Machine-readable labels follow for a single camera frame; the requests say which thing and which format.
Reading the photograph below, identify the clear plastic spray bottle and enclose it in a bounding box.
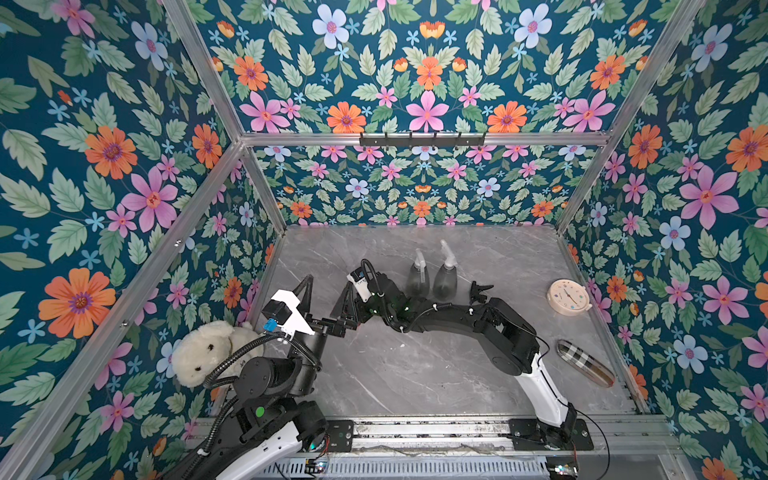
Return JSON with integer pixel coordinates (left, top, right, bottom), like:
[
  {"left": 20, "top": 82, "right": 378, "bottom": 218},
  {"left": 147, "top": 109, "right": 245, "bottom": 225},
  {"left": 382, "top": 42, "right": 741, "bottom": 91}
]
[
  {"left": 406, "top": 265, "right": 431, "bottom": 298},
  {"left": 433, "top": 263, "right": 458, "bottom": 302}
]

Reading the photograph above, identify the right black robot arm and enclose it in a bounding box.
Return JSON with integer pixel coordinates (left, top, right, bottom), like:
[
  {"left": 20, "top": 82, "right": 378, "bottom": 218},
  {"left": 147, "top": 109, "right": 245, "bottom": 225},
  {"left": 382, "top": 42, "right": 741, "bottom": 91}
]
[{"left": 332, "top": 273, "right": 577, "bottom": 437}]

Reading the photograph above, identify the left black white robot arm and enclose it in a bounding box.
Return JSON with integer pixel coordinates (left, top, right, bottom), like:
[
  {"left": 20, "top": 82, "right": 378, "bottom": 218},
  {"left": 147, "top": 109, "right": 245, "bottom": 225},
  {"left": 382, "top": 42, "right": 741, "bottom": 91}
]
[{"left": 163, "top": 319, "right": 346, "bottom": 479}]

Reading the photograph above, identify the cream plush teddy bear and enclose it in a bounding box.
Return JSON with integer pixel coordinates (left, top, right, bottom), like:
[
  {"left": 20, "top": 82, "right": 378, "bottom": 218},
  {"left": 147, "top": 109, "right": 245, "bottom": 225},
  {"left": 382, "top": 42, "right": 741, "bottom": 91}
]
[{"left": 171, "top": 321, "right": 261, "bottom": 388}]

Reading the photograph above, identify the striped oblong case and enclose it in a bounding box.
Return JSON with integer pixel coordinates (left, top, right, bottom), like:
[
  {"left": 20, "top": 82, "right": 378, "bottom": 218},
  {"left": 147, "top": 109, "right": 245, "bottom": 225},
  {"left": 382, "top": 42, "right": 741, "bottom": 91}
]
[{"left": 556, "top": 339, "right": 616, "bottom": 388}]

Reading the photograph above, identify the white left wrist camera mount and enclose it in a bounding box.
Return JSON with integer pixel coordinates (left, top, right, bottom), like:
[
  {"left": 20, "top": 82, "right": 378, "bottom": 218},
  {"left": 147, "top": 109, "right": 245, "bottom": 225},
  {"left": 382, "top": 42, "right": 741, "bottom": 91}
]
[{"left": 261, "top": 290, "right": 315, "bottom": 340}]

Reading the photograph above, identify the metal base rail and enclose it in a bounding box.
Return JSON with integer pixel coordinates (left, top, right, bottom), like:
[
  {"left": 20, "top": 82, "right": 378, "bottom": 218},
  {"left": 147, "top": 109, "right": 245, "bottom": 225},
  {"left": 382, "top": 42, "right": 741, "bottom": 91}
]
[{"left": 294, "top": 413, "right": 694, "bottom": 479}]

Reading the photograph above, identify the black metal ceiling bracket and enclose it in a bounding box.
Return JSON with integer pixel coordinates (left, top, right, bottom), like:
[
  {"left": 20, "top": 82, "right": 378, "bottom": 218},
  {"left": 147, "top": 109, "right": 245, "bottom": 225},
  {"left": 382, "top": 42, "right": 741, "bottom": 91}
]
[{"left": 358, "top": 132, "right": 485, "bottom": 148}]

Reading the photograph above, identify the cream round wall clock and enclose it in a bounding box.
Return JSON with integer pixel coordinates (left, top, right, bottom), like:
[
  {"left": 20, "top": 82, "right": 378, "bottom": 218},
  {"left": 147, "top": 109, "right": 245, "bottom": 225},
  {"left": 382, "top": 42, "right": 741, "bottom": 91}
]
[{"left": 546, "top": 279, "right": 592, "bottom": 316}]

